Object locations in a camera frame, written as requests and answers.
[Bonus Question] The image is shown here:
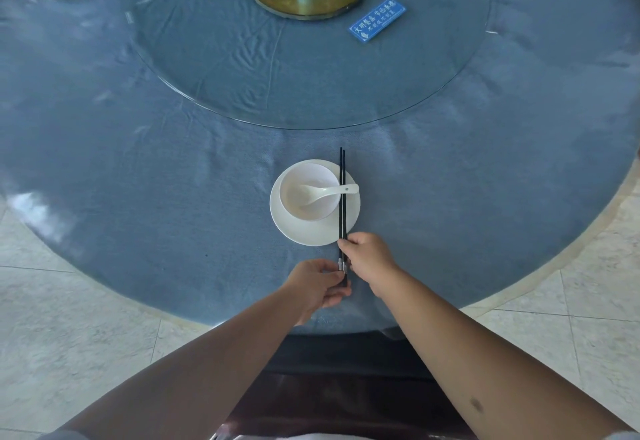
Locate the person's right hand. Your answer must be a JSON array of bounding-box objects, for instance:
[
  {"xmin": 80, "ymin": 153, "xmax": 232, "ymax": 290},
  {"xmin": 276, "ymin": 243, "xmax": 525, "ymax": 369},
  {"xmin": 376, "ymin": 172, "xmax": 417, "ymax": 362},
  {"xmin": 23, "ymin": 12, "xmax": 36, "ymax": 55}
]
[{"xmin": 337, "ymin": 232, "xmax": 402, "ymax": 300}]

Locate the person's left hand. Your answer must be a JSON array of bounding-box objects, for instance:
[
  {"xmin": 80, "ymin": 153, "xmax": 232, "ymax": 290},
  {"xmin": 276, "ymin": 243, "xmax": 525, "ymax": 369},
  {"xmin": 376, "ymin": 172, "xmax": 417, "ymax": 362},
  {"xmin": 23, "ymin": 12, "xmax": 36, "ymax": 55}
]
[{"xmin": 282, "ymin": 260, "xmax": 353, "ymax": 327}]

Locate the black chopstick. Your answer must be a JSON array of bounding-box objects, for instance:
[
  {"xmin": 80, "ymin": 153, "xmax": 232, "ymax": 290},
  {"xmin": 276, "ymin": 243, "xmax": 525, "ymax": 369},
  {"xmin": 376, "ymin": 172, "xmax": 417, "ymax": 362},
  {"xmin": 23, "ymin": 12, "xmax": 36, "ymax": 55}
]
[
  {"xmin": 339, "ymin": 147, "xmax": 345, "ymax": 274},
  {"xmin": 342, "ymin": 149, "xmax": 349, "ymax": 289}
]

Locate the person's left forearm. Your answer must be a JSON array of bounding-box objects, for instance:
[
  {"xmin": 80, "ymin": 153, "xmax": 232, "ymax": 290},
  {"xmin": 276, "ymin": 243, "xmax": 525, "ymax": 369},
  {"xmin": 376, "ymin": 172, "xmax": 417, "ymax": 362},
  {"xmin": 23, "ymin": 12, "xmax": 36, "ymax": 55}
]
[{"xmin": 60, "ymin": 287, "xmax": 307, "ymax": 440}]

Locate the person's right forearm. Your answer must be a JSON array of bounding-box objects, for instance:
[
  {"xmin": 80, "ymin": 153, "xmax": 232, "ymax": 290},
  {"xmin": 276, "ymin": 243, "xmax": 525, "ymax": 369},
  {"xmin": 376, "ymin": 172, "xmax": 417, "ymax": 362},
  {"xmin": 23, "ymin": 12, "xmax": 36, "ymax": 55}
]
[{"xmin": 377, "ymin": 266, "xmax": 632, "ymax": 440}]

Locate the white plate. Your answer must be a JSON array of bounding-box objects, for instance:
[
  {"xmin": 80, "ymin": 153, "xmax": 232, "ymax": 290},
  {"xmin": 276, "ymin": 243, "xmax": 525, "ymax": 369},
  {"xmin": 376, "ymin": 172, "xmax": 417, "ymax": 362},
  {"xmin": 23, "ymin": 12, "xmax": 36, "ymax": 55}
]
[{"xmin": 269, "ymin": 159, "xmax": 361, "ymax": 247}]

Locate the white bowl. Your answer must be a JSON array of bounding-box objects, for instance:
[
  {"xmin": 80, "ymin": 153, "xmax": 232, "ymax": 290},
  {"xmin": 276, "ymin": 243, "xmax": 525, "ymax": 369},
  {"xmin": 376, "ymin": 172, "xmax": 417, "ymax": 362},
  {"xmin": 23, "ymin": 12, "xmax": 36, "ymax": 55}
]
[{"xmin": 279, "ymin": 163, "xmax": 341, "ymax": 222}]

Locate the white ceramic spoon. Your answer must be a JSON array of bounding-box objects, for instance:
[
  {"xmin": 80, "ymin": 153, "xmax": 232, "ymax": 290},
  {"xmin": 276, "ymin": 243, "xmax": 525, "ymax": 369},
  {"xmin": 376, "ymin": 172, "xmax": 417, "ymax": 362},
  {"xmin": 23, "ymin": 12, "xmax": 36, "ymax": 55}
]
[{"xmin": 286, "ymin": 183, "xmax": 360, "ymax": 207}]

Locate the dark wooden chair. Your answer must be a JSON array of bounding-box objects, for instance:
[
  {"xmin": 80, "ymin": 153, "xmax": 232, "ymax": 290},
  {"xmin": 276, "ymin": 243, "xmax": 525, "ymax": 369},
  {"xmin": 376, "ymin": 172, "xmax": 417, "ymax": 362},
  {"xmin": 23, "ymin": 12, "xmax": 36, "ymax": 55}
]
[{"xmin": 212, "ymin": 327, "xmax": 473, "ymax": 440}]

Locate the round glass turntable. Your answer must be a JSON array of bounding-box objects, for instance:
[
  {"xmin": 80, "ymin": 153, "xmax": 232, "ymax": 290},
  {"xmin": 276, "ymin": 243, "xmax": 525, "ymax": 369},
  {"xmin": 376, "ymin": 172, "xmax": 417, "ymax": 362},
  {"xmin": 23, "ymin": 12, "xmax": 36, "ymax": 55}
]
[{"xmin": 127, "ymin": 0, "xmax": 493, "ymax": 131}]

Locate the blue tablecloth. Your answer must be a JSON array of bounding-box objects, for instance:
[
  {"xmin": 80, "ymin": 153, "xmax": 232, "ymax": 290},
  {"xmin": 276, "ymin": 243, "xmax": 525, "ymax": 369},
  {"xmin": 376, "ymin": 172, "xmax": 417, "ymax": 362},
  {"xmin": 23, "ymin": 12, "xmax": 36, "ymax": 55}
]
[{"xmin": 0, "ymin": 0, "xmax": 640, "ymax": 338}]

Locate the blue sign plate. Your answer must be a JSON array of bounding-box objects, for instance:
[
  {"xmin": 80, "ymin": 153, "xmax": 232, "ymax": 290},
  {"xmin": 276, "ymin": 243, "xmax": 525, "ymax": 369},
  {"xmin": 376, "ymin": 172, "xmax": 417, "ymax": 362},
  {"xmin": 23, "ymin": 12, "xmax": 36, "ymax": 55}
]
[{"xmin": 348, "ymin": 0, "xmax": 407, "ymax": 44}]

